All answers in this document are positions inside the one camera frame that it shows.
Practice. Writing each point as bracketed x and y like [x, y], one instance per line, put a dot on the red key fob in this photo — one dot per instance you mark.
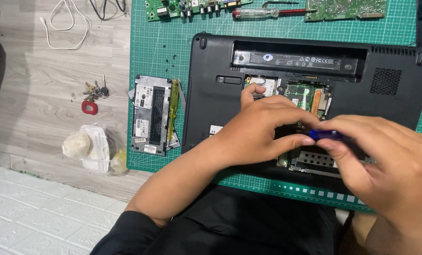
[89, 107]

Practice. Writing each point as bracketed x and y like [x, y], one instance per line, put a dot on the silver hard drive caddy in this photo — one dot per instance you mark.
[313, 159]

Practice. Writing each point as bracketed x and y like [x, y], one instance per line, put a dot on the person's right hand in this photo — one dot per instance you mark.
[395, 166]

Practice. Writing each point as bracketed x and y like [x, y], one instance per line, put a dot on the clear plastic bag with tray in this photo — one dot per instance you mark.
[94, 148]

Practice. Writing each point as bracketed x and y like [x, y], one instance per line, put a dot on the black laptop cover panel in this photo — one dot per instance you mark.
[150, 113]

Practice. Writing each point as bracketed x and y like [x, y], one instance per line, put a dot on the person's black clothing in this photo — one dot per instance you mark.
[253, 226]

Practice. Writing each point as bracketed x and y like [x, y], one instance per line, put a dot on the black laptop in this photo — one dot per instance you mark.
[211, 92]

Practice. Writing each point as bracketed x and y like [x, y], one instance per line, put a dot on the bunch of keys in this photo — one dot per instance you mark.
[96, 91]

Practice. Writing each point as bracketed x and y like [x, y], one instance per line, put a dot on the green cutting mat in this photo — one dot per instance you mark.
[161, 35]

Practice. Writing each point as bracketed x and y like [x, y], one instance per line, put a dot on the person's left hand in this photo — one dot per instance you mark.
[253, 131]

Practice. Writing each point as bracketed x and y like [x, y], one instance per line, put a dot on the green circuit board with connectors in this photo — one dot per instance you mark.
[168, 9]

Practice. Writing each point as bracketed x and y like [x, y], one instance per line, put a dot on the green memory module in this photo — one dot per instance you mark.
[299, 94]

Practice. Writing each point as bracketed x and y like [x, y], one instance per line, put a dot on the group of small black screws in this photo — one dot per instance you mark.
[170, 58]

